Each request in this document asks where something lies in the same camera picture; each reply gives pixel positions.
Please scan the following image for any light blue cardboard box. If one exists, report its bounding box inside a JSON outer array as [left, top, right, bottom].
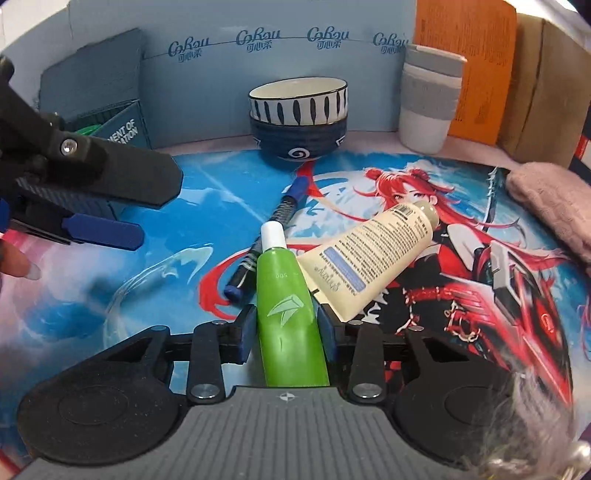
[[4, 1, 417, 148]]

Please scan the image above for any white grey travel cup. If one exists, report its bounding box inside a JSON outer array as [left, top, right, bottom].
[[399, 44, 467, 155]]

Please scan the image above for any orange cardboard box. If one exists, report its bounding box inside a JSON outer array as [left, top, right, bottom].
[[414, 0, 517, 145]]

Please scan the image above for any cream lotion tube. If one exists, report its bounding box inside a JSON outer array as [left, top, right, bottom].
[[297, 201, 439, 322]]

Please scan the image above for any blue white ceramic bowl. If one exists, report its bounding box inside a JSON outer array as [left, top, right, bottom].
[[249, 77, 349, 162]]

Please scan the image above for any pink knitted cloth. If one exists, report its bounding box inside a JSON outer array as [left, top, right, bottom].
[[506, 162, 590, 269]]

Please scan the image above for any left hand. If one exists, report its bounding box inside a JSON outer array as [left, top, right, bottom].
[[0, 240, 42, 281]]

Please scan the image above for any brown cardboard box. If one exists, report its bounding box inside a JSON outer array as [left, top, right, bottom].
[[497, 14, 590, 168]]

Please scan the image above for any dark blue storage box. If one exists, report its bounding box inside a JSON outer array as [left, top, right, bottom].
[[39, 29, 151, 149]]

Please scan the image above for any blue black marker pen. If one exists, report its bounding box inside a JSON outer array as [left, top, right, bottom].
[[223, 177, 310, 305]]

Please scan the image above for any anime print desk mat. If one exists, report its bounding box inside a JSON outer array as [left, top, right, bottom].
[[1, 150, 590, 467]]

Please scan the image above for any green tube white cap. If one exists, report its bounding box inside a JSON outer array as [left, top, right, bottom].
[[256, 247, 329, 388]]

